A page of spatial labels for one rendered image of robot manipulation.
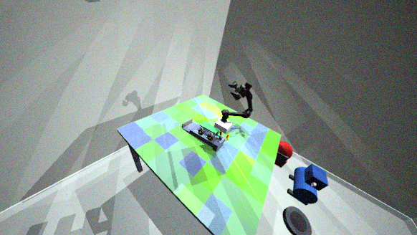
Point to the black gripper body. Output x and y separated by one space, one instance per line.
237 89

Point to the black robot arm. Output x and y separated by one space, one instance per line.
226 113

